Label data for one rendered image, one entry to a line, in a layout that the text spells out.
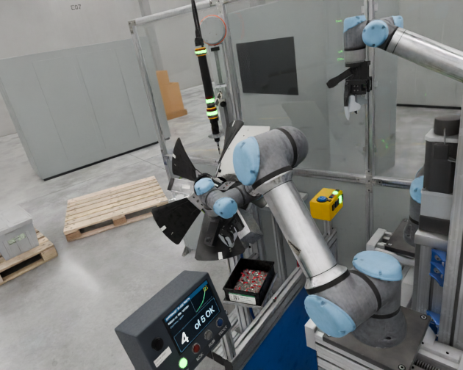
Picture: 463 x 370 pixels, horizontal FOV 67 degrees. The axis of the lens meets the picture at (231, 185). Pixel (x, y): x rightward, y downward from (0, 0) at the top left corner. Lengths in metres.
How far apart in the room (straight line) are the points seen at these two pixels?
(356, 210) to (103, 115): 5.57
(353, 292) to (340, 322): 0.08
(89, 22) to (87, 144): 7.65
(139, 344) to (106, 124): 6.29
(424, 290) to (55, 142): 6.31
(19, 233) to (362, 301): 3.63
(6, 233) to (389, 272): 3.64
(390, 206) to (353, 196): 0.21
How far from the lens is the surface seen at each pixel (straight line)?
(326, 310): 0.87
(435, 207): 1.10
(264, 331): 1.43
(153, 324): 0.92
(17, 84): 6.71
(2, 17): 13.52
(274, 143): 0.90
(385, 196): 2.11
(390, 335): 1.08
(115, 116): 7.07
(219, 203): 1.23
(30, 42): 13.53
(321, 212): 1.69
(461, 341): 1.24
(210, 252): 1.58
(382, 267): 0.96
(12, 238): 4.13
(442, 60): 1.25
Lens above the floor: 1.85
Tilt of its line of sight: 23 degrees down
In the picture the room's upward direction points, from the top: 10 degrees counter-clockwise
